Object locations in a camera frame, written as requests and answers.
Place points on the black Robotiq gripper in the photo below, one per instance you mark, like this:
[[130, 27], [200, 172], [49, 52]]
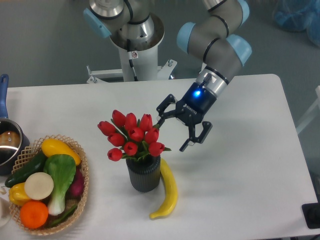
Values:
[[200, 100]]

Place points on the red tulip bouquet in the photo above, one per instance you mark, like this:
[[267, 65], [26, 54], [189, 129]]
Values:
[[132, 138]]

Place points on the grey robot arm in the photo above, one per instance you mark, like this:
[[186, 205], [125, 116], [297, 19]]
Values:
[[137, 33]]

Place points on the dark grey ribbed vase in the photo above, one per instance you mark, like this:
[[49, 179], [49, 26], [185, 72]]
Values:
[[144, 174]]

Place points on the yellow banana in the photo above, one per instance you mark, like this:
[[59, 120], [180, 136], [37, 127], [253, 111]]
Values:
[[171, 192]]

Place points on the purple red onion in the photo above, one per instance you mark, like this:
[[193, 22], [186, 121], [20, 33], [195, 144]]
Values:
[[76, 189]]

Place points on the green bok choy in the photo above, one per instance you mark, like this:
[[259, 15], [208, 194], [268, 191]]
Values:
[[62, 169]]

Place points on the yellow squash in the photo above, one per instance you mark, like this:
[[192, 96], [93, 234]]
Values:
[[52, 146]]

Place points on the blue plastic bag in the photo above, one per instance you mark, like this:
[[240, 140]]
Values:
[[299, 16]]

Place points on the green chili pepper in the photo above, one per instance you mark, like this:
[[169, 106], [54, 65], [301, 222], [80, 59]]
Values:
[[63, 217]]

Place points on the black device at table edge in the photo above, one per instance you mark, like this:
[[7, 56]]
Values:
[[311, 213]]

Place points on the green cucumber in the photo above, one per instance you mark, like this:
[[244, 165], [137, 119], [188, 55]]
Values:
[[35, 165]]

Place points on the woven wicker basket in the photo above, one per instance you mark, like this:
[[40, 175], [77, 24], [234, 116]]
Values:
[[76, 202]]

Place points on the white round radish slice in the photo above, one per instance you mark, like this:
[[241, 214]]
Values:
[[39, 186]]

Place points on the orange fruit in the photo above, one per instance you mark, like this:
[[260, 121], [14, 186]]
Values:
[[34, 214]]

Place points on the yellow bell pepper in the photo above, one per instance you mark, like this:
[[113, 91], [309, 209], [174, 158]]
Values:
[[17, 194]]

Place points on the garlic clove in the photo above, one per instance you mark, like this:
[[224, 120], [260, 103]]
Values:
[[3, 191]]

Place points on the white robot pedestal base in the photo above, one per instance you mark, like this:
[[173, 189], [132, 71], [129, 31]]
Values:
[[135, 66]]

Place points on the white frame at right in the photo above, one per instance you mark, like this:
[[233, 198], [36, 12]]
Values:
[[310, 114]]

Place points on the blue handled saucepan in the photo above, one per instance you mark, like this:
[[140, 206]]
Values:
[[12, 138]]

